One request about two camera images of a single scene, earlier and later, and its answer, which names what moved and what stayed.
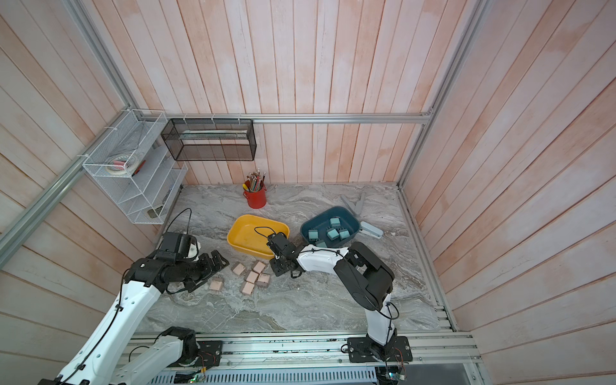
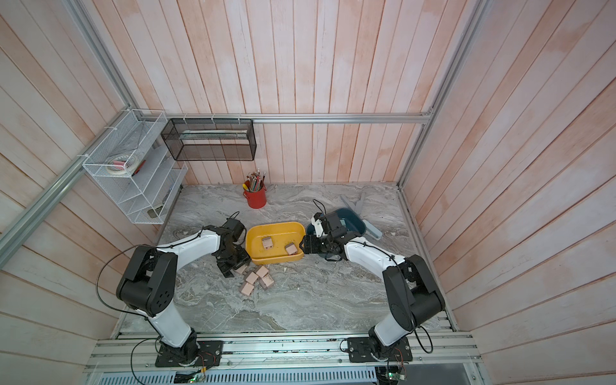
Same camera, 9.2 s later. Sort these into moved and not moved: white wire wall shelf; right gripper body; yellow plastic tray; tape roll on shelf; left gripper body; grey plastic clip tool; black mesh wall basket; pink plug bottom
Moved: yellow plastic tray; left gripper body; right gripper body
Not moved: black mesh wall basket; pink plug bottom; white wire wall shelf; grey plastic clip tool; tape roll on shelf
